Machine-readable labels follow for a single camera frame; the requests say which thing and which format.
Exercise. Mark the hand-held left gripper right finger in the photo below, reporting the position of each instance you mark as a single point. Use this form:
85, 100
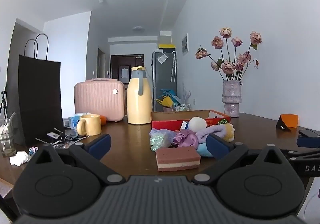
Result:
217, 145

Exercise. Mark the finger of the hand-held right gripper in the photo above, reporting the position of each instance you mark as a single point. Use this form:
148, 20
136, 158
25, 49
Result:
302, 154
310, 142

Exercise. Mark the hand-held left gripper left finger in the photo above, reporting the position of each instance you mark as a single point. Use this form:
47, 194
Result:
98, 145

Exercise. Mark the light blue soft toy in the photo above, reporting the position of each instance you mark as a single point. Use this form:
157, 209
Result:
203, 150

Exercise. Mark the lavender fuzzy headband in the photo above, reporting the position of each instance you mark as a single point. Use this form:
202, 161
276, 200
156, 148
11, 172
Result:
212, 131

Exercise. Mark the white and yellow hamster plush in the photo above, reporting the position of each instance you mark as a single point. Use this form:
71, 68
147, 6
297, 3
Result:
197, 122

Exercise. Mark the purple satin scrunchie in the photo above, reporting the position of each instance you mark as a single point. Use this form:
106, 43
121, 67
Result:
186, 139

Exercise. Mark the blue white tissue pack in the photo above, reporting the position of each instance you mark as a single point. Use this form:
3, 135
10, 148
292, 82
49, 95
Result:
184, 125

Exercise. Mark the pink layered sponge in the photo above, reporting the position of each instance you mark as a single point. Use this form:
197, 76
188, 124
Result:
177, 157

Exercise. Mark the red cardboard box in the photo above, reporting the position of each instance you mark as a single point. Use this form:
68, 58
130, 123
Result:
167, 124

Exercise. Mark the sheer glittery organza pouch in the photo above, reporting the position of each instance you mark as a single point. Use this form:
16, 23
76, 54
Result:
158, 142

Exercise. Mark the black phone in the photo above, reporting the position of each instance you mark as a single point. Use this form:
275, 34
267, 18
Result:
310, 132

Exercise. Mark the yellow ceramic mug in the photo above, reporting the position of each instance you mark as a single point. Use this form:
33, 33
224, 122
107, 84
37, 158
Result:
91, 125

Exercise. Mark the orange fruit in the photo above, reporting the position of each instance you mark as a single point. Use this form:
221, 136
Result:
103, 120

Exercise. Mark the silver foil wrapper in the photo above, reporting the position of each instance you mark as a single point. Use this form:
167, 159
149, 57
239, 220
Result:
73, 133

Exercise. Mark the orange and black box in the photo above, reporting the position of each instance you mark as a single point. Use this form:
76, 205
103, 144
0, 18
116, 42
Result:
290, 120

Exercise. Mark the floral plastic wrapper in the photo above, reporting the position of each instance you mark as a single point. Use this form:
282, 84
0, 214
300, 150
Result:
66, 144

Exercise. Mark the pink ribbed suitcase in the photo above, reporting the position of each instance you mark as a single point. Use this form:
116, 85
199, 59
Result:
98, 100

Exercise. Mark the black card with white label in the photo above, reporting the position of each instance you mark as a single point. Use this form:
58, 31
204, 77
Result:
52, 136

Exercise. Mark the lilac ceramic vase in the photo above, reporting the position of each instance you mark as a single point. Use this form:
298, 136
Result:
232, 99

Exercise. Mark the green small bottles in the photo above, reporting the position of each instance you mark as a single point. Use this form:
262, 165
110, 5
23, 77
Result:
182, 107

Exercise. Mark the yellow thermos jug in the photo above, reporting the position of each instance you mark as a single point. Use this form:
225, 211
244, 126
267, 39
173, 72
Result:
138, 106

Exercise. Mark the white dried branches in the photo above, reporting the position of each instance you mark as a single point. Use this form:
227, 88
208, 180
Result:
187, 95

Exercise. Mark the small pink pot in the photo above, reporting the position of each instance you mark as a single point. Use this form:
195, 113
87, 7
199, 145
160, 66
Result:
167, 109

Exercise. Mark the pink and blue plastic links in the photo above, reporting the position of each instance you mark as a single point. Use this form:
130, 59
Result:
33, 150

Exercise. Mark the blue and yellow plastic toy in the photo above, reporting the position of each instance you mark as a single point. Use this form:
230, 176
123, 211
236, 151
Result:
166, 97

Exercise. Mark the paper notice on door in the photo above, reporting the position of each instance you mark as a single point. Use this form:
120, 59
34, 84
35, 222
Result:
125, 72

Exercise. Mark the black paper bag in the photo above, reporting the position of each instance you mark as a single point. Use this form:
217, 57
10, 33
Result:
40, 94

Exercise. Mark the dark brown door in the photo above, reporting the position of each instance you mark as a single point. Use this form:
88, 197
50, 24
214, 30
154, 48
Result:
116, 69

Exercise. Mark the dried pink roses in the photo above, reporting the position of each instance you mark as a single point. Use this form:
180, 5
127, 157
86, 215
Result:
227, 66

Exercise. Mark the white crumpled tissue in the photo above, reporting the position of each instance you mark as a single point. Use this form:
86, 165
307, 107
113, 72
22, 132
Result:
19, 158

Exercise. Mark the grey refrigerator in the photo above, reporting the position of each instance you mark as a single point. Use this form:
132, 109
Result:
163, 76

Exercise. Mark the clear folded umbrella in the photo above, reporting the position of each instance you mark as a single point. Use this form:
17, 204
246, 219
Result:
173, 69

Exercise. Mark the clear glass cup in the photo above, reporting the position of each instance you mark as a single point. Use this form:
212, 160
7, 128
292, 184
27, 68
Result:
7, 141

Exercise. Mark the paper sheet on refrigerator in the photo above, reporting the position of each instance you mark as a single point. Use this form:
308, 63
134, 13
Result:
162, 59

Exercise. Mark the yellow box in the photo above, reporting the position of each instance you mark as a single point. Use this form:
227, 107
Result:
166, 46

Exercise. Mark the round ceiling lamp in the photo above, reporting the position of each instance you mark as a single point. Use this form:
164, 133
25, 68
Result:
138, 28

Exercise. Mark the black camera tripod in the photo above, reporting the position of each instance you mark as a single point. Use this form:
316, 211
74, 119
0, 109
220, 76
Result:
3, 106

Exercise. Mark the white wall panel box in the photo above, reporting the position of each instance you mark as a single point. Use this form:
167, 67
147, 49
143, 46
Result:
185, 44

